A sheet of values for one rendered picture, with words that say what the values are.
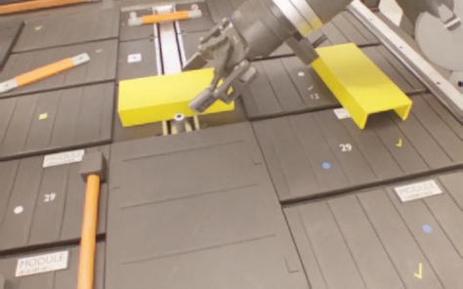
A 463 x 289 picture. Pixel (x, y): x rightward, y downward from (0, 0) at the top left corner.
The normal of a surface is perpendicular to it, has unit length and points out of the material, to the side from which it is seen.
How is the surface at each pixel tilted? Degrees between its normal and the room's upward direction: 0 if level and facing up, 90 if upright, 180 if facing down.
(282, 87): 0
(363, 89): 0
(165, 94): 0
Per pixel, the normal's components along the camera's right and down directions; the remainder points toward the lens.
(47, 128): -0.03, -0.72
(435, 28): -0.54, 0.60
